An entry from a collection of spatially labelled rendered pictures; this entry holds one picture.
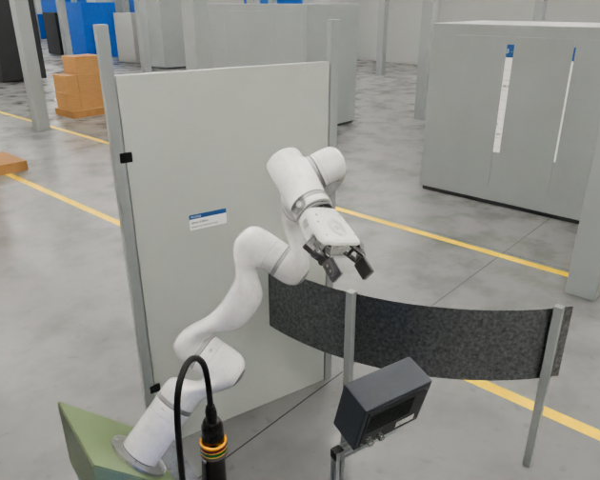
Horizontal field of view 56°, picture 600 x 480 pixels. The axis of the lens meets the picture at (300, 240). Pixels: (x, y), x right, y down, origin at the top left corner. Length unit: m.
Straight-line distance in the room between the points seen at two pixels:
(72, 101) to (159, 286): 10.52
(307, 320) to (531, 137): 4.42
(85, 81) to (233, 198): 10.57
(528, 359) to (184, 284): 1.75
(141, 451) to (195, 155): 1.44
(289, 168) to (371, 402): 0.78
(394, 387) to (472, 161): 5.65
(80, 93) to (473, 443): 11.34
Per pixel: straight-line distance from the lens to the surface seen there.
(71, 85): 13.16
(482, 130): 7.08
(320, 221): 1.11
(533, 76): 6.79
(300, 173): 1.18
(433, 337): 2.83
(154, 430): 1.79
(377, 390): 1.70
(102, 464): 1.70
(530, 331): 2.93
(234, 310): 1.65
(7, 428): 3.84
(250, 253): 1.59
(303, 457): 3.27
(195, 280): 2.94
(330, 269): 1.06
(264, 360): 3.41
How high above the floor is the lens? 2.28
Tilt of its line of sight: 23 degrees down
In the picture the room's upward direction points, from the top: straight up
